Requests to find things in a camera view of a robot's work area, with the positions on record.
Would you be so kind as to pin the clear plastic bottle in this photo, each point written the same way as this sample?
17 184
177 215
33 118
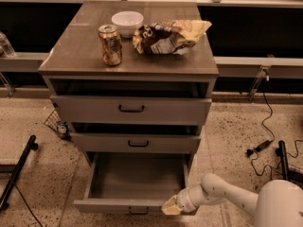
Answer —
6 46

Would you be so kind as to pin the grey three-drawer cabinet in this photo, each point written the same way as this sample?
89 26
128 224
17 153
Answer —
74 67

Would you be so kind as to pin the brown yellow chip bag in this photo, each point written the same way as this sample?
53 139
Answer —
170 37

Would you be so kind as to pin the metal rail bracket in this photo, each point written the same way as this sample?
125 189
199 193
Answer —
262 74

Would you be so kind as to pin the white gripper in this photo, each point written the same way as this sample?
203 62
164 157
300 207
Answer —
184 199

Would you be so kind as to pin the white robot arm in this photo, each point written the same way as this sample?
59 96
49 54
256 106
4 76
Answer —
279 203

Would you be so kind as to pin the wire basket on floor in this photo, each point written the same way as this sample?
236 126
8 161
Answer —
59 127

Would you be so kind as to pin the black right floor stand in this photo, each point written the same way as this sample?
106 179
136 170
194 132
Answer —
289 172

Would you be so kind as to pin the grey bottom drawer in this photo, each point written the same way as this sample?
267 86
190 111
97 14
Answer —
133 183

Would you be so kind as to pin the white bowl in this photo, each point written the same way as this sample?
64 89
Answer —
127 22

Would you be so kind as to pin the grey drawer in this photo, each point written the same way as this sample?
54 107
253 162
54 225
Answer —
133 183
132 110
136 143

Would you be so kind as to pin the gold soda can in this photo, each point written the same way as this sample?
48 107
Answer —
111 44

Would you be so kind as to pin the grey top drawer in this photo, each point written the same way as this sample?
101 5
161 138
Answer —
132 110

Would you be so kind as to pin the grey middle drawer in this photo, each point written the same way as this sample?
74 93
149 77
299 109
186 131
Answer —
136 143

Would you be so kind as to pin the black left floor stand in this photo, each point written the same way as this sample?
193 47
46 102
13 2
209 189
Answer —
14 171

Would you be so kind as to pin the black floor stand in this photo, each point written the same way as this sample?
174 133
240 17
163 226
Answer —
289 172
14 171

